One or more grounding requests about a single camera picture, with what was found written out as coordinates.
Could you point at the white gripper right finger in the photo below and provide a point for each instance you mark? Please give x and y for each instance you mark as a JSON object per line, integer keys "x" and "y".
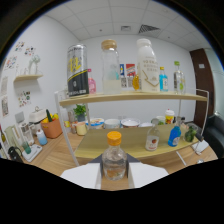
{"x": 146, "y": 173}

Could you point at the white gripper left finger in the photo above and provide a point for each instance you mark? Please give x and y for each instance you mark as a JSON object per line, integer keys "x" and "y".
{"x": 81, "y": 175}

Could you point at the clear bottle orange cap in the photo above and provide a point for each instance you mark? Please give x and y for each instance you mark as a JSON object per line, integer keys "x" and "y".
{"x": 114, "y": 161}

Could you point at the clear bottle green cap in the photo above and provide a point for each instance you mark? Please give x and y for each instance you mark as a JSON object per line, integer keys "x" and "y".
{"x": 178, "y": 80}

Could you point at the white cup red lid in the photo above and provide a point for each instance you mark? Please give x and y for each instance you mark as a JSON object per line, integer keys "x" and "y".
{"x": 169, "y": 116}

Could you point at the clear bottle red label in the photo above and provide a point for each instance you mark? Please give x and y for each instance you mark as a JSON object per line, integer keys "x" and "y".
{"x": 152, "y": 140}

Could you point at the blue bottle silver cap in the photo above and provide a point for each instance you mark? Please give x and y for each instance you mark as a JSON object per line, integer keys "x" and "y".
{"x": 174, "y": 135}

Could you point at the white bowl red rim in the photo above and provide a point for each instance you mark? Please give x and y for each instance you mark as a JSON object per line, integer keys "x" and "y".
{"x": 130, "y": 122}

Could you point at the white tray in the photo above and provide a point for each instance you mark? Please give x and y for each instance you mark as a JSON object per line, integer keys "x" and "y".
{"x": 32, "y": 153}

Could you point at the blue rimmed bowl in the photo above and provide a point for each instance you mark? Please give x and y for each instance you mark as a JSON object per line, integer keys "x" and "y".
{"x": 96, "y": 123}

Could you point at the green mug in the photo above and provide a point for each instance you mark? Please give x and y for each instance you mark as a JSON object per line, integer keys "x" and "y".
{"x": 160, "y": 120}

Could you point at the light blue plastic bottle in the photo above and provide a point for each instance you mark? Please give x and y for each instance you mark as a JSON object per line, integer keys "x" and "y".
{"x": 41, "y": 137}

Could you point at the orange storage basket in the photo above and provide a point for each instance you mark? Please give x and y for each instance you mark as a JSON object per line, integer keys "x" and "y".
{"x": 51, "y": 128}

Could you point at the bottle with green limes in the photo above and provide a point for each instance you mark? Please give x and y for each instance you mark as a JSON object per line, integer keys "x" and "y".
{"x": 190, "y": 133}

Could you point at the white paper notebook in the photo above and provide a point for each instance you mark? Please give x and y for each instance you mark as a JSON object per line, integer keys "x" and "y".
{"x": 200, "y": 147}

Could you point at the small green potted plant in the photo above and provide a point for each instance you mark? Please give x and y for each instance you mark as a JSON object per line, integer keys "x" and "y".
{"x": 80, "y": 111}

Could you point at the black bag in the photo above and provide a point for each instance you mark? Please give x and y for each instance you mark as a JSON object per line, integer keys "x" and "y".
{"x": 15, "y": 155}

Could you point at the black chair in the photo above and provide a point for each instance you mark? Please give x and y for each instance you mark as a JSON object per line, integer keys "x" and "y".
{"x": 215, "y": 136}

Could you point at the small pink bottle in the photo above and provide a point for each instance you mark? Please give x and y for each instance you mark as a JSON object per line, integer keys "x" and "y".
{"x": 92, "y": 85}

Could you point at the small amber bottle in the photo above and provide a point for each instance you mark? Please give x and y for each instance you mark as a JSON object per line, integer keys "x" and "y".
{"x": 136, "y": 83}

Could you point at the blue bottle orange cap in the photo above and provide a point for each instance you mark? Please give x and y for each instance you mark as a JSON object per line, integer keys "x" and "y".
{"x": 163, "y": 81}

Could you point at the brown door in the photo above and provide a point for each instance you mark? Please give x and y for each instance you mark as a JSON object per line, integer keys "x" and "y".
{"x": 201, "y": 86}

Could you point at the large black silver can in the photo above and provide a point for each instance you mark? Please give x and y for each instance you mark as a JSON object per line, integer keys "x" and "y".
{"x": 78, "y": 71}

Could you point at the large white milk bottle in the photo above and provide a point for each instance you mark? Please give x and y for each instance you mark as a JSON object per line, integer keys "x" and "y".
{"x": 147, "y": 66}

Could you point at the large clear cork-lid bottle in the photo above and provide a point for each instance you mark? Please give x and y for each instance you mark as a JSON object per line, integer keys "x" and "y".
{"x": 110, "y": 70}

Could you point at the white frame wooden shelf rack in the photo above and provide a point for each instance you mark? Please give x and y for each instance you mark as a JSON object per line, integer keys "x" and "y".
{"x": 133, "y": 140}

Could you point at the red wall poster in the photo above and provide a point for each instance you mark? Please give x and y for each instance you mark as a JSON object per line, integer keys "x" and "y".
{"x": 130, "y": 70}

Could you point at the blue wall poster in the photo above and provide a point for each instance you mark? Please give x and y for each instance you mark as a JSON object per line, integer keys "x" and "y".
{"x": 122, "y": 70}

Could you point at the wooden wall shelf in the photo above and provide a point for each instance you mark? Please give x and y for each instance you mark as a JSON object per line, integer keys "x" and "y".
{"x": 28, "y": 77}

